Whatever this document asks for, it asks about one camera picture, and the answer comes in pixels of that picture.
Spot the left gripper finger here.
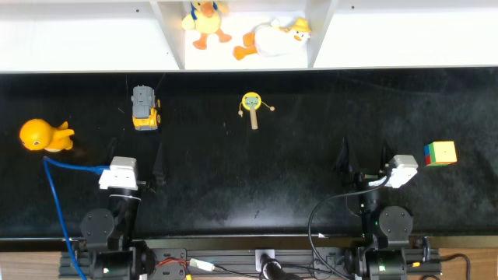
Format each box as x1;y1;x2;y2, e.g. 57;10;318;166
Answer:
152;141;169;187
104;136;118;166

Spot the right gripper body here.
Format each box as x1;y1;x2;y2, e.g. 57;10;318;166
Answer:
342;170;391;190

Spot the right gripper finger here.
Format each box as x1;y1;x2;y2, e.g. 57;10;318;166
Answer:
334;136;354;175
378;140;395;173

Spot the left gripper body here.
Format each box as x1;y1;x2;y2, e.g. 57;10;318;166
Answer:
136;179;158;193

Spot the grey and yellow toy truck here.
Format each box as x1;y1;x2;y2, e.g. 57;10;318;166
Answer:
131;84;162;132

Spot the yellow rubber duck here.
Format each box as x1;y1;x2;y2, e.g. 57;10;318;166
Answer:
19;117;76;153

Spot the many-coloured puzzle cube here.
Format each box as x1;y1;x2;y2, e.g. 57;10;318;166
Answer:
423;140;458;168

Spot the yellow wooden rattle drum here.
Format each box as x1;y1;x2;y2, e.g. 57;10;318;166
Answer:
237;91;276;131

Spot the white shelf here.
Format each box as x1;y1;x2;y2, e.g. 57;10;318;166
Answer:
0;0;498;75

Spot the white plush duck yellow hat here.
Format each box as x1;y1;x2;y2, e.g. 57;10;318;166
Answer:
233;16;313;61

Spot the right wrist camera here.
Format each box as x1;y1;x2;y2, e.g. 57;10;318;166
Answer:
384;154;419;190

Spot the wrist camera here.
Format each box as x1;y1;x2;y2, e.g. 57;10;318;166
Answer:
384;154;419;190
98;156;139;191

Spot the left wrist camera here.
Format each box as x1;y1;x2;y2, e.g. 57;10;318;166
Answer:
98;156;139;191

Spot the black cable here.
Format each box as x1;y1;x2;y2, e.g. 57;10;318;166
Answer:
307;173;391;280

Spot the blue cable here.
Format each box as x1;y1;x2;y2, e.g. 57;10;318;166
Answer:
42;156;111;280

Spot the mounting rail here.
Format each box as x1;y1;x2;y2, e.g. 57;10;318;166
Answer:
58;236;472;280

